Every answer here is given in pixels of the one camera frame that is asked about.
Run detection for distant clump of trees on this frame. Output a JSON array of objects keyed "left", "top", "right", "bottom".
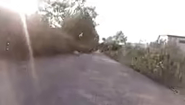
[{"left": 100, "top": 28, "right": 129, "bottom": 55}]

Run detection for grey asphalt road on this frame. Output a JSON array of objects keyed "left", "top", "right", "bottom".
[{"left": 0, "top": 41, "right": 185, "bottom": 105}]

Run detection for row of trees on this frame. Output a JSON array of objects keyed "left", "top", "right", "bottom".
[{"left": 0, "top": 0, "right": 104, "bottom": 73}]

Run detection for overgrown weeds and bushes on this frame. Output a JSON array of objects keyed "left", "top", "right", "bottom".
[{"left": 97, "top": 34, "right": 185, "bottom": 103}]

